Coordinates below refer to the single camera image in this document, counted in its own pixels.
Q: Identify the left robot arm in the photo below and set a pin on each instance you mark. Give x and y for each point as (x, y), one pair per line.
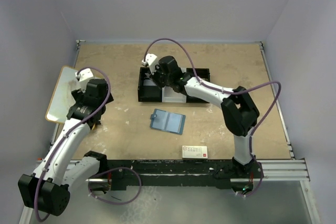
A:
(47, 189)

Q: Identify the white card box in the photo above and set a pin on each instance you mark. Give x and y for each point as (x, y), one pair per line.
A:
(194, 152)

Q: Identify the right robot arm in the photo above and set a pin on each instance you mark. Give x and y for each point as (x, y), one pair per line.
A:
(239, 111)

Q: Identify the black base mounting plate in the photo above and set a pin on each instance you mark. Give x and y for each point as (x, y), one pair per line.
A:
(218, 173)

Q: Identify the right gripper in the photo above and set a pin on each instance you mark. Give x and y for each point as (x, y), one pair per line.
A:
(156, 76)

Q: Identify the yellow framed whiteboard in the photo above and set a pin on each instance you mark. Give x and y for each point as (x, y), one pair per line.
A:
(62, 99)

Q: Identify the blue leather card holder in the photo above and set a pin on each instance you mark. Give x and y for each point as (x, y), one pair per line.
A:
(167, 121)

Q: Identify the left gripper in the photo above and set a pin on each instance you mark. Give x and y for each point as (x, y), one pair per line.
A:
(75, 95)

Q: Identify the black and white sorting tray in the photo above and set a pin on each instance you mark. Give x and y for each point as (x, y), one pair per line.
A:
(148, 91)

